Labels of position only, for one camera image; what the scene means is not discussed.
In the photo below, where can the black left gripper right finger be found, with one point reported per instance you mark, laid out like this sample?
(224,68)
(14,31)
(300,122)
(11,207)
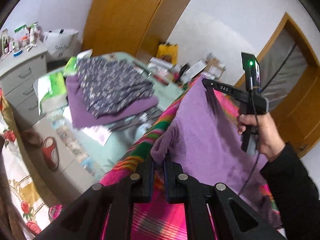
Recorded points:
(213,212)

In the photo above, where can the cardboard parcel box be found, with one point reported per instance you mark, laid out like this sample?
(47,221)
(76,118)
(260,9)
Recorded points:
(214,66)

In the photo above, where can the red slipper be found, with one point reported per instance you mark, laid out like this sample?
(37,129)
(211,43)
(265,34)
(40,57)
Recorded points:
(50,153)

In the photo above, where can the yellow box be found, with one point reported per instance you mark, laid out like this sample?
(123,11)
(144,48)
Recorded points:
(167,52)

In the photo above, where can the white paper shopping bag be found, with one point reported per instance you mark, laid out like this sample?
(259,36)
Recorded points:
(60,43)

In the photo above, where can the person's right forearm black sleeve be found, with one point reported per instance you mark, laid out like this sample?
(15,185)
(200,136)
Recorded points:
(295,194)

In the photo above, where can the purple fleece garment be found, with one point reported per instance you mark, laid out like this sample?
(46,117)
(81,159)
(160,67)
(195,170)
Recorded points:
(208,147)

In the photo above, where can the grey drawer cabinet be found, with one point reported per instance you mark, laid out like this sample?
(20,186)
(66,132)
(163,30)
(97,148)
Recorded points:
(18,74)

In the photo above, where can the person's right hand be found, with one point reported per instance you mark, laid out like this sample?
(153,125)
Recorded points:
(270,142)

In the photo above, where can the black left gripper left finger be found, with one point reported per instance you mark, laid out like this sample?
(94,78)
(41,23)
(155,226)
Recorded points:
(104,212)

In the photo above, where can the pink plaid bed sheet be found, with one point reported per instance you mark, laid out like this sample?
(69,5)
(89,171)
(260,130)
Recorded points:
(157,219)

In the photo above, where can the transparent plastic door curtain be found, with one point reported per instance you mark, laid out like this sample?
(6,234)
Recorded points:
(281,68)

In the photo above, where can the dark floral folded garment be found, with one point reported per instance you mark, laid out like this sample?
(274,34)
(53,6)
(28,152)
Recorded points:
(108,87)

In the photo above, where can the wooden wardrobe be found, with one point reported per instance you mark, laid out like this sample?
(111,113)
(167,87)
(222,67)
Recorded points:
(136,27)

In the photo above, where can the wooden door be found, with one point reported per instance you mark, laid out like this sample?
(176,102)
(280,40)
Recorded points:
(297,116)

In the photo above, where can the purple folded cloth in pile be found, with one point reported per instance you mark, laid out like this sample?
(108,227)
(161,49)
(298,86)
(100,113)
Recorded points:
(82,118)

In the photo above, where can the green white package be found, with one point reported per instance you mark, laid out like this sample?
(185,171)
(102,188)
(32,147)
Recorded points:
(51,92)

